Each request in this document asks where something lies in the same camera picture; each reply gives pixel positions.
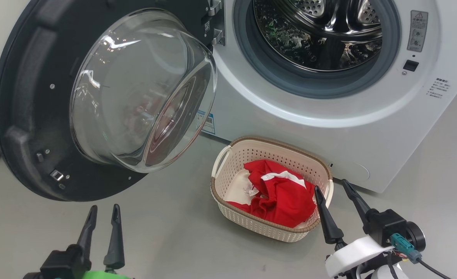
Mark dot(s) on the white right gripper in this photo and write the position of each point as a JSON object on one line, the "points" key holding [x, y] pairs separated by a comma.
{"points": [[352, 255]]}

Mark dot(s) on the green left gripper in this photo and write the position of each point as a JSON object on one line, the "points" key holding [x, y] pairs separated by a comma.
{"points": [[104, 276]]}

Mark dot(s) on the red garment white trim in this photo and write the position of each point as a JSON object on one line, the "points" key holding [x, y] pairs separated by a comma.
{"points": [[286, 201]]}

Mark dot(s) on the black round washing machine door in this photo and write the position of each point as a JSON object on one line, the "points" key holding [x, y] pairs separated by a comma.
{"points": [[30, 116]]}

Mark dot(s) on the white washing machine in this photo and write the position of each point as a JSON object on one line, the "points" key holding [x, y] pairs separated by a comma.
{"points": [[329, 147]]}

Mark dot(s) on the cream perforated laundry basket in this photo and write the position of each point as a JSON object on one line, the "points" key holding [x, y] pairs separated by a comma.
{"points": [[259, 226]]}

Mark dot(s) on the blue energy label sticker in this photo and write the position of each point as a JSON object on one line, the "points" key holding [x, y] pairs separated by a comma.
{"points": [[207, 122]]}

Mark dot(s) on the grey warning label sticker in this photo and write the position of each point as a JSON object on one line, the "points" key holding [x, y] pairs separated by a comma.
{"points": [[417, 31]]}

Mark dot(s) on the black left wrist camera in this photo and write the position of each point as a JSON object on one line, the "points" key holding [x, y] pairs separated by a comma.
{"points": [[63, 265]]}

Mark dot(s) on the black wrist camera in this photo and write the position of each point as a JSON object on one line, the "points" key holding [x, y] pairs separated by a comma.
{"points": [[387, 228], [63, 265]]}

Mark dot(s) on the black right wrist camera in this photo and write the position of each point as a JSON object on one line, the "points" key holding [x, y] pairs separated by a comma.
{"points": [[387, 228]]}

